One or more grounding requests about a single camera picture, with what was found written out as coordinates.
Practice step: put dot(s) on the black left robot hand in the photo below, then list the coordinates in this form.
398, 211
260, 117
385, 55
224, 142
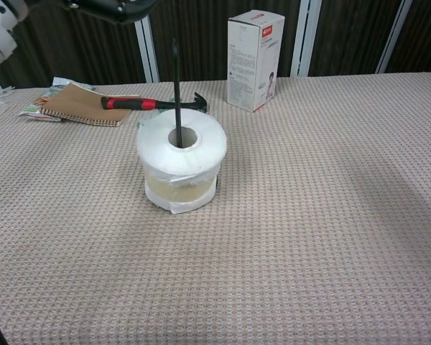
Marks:
118, 9

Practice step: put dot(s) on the white paper towel roll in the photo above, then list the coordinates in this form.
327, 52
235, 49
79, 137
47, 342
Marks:
201, 154

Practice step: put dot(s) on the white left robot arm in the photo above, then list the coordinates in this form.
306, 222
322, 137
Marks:
0, 32

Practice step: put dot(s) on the black metal roll holder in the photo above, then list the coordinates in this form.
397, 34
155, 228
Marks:
178, 100

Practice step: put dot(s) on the red black claw hammer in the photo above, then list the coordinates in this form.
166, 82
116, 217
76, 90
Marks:
129, 104

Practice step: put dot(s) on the brown spiral notebook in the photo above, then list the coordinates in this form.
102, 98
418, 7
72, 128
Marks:
82, 106

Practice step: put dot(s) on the green white snack packet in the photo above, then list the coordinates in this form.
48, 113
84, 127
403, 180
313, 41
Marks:
30, 109

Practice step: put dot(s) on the white cardboard lamp box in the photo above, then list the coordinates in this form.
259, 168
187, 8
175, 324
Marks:
248, 64

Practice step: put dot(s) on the crumpled clear plastic wrapper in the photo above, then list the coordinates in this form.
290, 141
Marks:
1, 94

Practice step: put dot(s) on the beige waffle weave tablecloth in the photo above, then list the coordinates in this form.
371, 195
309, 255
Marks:
273, 233

